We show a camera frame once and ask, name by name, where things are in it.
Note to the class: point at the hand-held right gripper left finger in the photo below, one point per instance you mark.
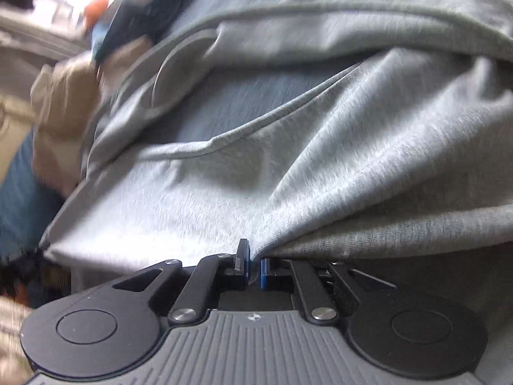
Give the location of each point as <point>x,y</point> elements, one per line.
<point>245,264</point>

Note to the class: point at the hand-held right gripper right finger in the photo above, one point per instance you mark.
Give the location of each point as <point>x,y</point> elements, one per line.
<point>264,274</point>

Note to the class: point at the grey sweatshirt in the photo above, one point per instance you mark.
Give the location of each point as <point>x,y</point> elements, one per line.
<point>360,148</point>

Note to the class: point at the teal blue pillow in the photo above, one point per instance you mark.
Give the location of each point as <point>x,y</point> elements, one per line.
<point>24,200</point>

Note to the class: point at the beige pants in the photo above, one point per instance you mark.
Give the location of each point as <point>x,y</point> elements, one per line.
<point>68,100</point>

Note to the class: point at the white fleece robe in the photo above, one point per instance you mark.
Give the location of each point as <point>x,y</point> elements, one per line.
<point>12,341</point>

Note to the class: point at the blue jeans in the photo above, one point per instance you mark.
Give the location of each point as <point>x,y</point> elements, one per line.
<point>132,20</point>

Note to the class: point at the orange box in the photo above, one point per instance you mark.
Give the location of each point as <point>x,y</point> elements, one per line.
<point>96,8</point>

